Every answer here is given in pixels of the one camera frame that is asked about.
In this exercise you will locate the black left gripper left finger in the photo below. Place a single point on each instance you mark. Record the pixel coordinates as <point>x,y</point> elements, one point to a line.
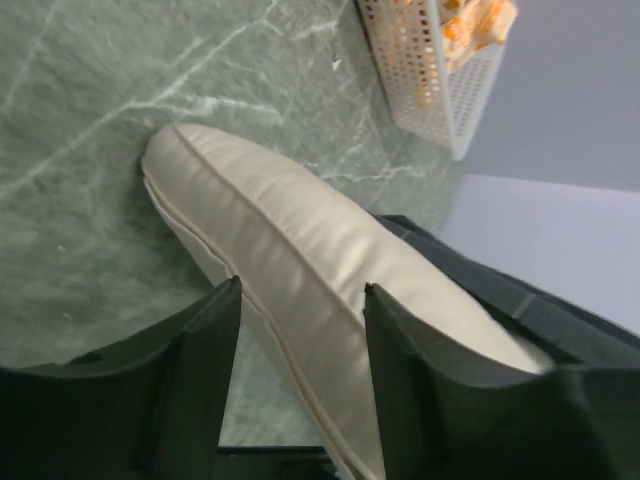
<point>149,406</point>

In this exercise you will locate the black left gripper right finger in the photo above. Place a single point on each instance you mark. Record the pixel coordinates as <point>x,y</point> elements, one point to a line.
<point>446,411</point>

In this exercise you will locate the dark grey checked pillowcase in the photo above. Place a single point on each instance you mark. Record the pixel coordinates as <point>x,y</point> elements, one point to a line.
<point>525,310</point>

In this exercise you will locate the cream bear print pillow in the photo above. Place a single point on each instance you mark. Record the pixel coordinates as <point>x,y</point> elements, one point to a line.
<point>304,253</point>

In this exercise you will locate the orange patterned pillowcase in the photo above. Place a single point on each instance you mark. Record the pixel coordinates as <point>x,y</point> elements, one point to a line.
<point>470,26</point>

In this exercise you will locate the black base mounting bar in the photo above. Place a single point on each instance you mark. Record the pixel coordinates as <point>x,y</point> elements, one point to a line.
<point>274,463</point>

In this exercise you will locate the white plastic basket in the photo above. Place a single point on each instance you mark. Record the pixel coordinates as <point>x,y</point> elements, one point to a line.
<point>424,98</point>

